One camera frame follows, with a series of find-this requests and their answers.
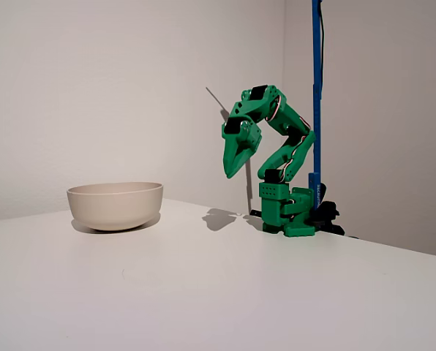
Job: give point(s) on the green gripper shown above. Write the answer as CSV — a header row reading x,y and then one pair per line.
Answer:
x,y
235,145

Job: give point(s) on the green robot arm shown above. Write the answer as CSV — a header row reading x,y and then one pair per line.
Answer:
x,y
276,212

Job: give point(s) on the small black base clamp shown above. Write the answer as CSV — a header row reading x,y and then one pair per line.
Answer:
x,y
256,212

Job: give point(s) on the black pole clamp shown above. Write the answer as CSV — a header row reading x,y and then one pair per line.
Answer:
x,y
329,212

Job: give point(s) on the beige round bowl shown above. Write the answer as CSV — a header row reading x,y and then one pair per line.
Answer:
x,y
112,208

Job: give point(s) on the blue camera pole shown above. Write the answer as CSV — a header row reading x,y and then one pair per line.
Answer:
x,y
316,73

